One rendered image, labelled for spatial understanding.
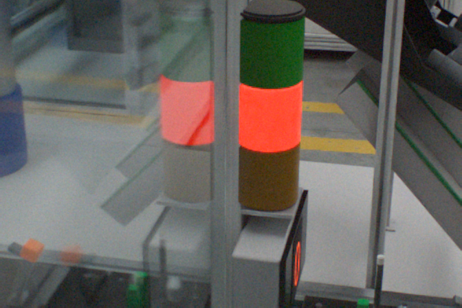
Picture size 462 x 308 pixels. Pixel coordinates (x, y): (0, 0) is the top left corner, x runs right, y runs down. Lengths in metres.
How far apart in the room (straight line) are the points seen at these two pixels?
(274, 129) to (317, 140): 3.33
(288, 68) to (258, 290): 0.17
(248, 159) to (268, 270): 0.08
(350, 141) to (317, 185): 2.37
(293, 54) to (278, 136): 0.06
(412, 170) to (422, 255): 0.33
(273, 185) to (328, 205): 0.89
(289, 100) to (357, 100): 0.47
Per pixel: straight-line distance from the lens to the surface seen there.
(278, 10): 0.65
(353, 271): 1.39
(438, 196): 1.15
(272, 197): 0.69
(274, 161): 0.67
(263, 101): 0.65
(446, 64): 1.13
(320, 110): 4.34
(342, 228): 1.50
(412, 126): 1.26
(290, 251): 0.69
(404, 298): 1.16
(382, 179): 1.12
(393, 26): 1.05
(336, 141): 4.00
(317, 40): 4.98
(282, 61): 0.65
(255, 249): 0.68
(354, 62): 1.27
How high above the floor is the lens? 1.59
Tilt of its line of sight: 23 degrees down
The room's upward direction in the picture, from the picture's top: straight up
